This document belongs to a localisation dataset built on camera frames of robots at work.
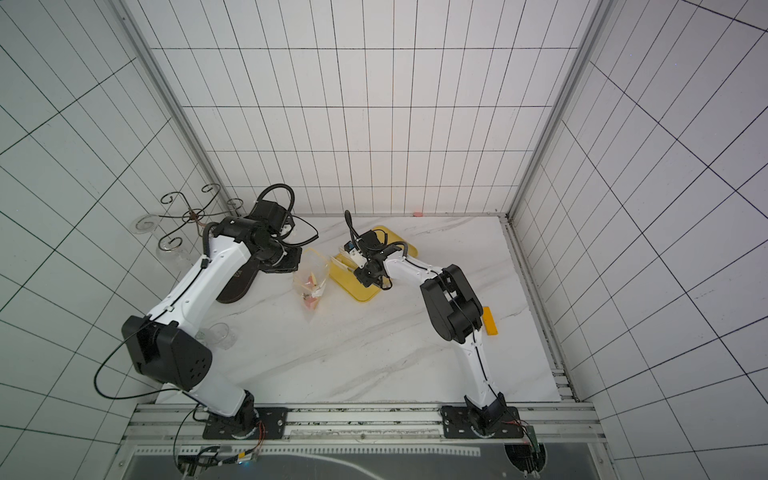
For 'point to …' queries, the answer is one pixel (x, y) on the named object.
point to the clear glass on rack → (145, 223)
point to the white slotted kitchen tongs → (352, 260)
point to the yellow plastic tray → (369, 255)
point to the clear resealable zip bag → (310, 279)
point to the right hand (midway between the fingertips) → (368, 264)
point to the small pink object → (418, 214)
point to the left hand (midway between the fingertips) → (293, 272)
